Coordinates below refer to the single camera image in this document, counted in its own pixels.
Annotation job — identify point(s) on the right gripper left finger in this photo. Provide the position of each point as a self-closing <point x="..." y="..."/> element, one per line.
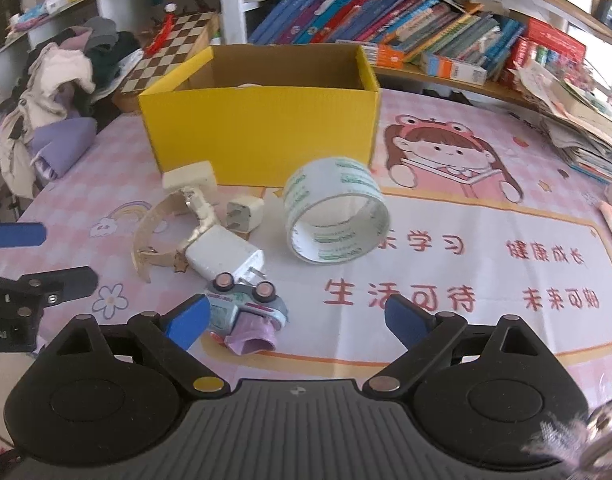
<point x="164" y="342"/>

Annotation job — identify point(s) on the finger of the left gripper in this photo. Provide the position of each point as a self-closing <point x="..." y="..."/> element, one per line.
<point x="22" y="234"/>
<point x="52" y="287"/>

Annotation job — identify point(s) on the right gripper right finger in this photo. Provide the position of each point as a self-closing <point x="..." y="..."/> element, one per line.
<point x="429" y="340"/>

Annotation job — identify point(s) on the grey toy truck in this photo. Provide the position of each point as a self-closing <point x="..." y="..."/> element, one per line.
<point x="245" y="318"/>

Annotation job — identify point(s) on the large white charger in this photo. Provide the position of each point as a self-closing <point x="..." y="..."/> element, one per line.
<point x="219" y="250"/>

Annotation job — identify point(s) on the cream wrist watch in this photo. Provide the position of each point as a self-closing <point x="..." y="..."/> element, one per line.
<point x="168" y="229"/>

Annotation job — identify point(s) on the small white plug adapter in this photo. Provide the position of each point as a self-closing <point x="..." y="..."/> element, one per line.
<point x="244" y="214"/>

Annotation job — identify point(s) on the clear packing tape roll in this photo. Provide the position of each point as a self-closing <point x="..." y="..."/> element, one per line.
<point x="334" y="211"/>

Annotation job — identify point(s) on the white rectangular eraser block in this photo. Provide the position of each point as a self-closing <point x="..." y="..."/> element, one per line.
<point x="197" y="175"/>

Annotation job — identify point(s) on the pile of clothes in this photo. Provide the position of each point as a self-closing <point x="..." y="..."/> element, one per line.
<point x="49" y="119"/>

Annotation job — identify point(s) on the pink checkered tablecloth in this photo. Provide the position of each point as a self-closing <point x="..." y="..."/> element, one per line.
<point x="547" y="258"/>

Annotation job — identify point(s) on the red tassel ornament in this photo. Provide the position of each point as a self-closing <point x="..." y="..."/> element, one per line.
<point x="161" y="37"/>

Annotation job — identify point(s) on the yellow cardboard box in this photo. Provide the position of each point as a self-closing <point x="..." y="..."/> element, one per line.
<point x="259" y="113"/>

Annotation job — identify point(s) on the stack of papers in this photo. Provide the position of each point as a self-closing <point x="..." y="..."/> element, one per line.
<point x="581" y="134"/>

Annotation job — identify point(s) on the wooden chessboard box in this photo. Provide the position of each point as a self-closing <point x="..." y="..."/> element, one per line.
<point x="189" y="34"/>

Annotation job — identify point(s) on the orange white toothpaste box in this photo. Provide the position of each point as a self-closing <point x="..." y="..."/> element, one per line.
<point x="379" y="55"/>

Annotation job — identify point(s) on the row of books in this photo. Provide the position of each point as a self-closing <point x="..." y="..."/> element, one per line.
<point x="464" y="32"/>

